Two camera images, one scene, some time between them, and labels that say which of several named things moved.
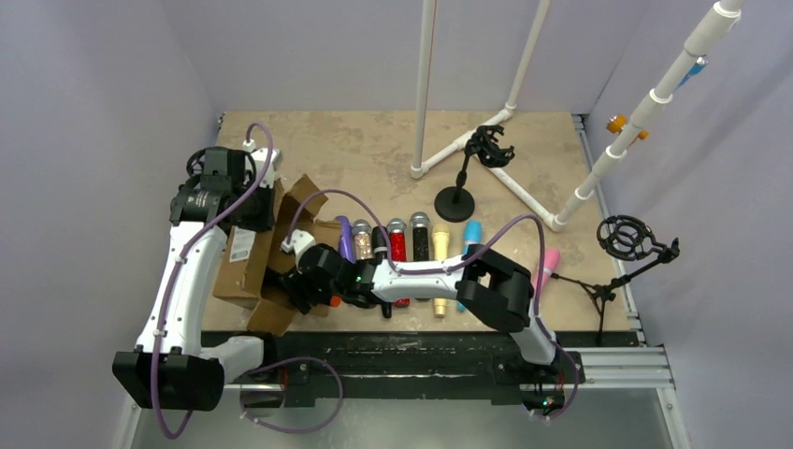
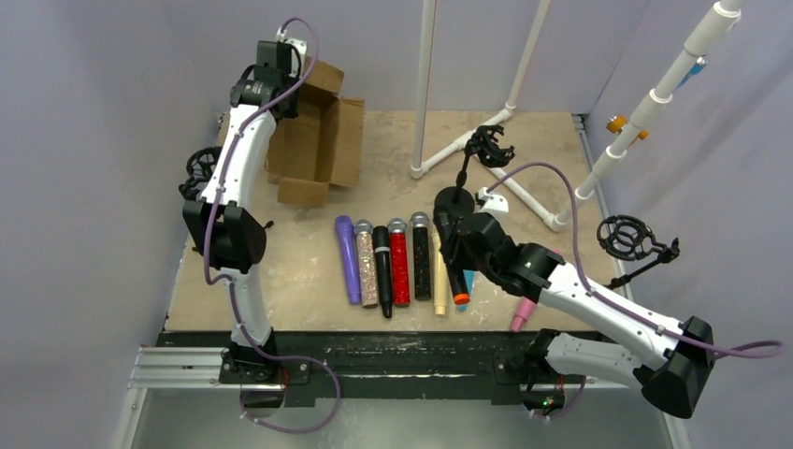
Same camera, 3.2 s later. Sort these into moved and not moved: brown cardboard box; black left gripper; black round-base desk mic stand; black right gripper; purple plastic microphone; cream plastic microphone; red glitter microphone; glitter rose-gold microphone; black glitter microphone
Moved: black left gripper; brown cardboard box; black right gripper
Not moved: black glitter microphone; red glitter microphone; cream plastic microphone; glitter rose-gold microphone; purple plastic microphone; black round-base desk mic stand
